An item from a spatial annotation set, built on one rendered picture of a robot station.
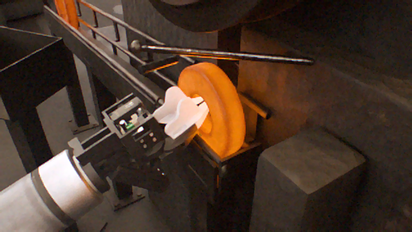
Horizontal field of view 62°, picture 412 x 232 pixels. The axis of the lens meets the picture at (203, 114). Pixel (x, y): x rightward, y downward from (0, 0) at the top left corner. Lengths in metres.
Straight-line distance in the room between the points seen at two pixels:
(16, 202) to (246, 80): 0.36
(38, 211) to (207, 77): 0.28
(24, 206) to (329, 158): 0.37
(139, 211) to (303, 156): 1.04
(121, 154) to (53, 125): 1.41
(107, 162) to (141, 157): 0.05
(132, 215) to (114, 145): 0.90
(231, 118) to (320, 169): 0.16
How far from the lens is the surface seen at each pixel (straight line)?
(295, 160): 0.38
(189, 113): 0.50
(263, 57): 0.40
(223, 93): 0.48
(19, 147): 1.06
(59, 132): 1.83
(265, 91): 0.51
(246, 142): 0.54
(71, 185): 0.47
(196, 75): 0.51
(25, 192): 0.49
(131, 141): 0.46
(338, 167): 0.39
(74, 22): 1.33
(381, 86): 0.39
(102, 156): 0.48
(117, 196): 1.41
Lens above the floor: 1.05
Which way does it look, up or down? 36 degrees down
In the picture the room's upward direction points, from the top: straight up
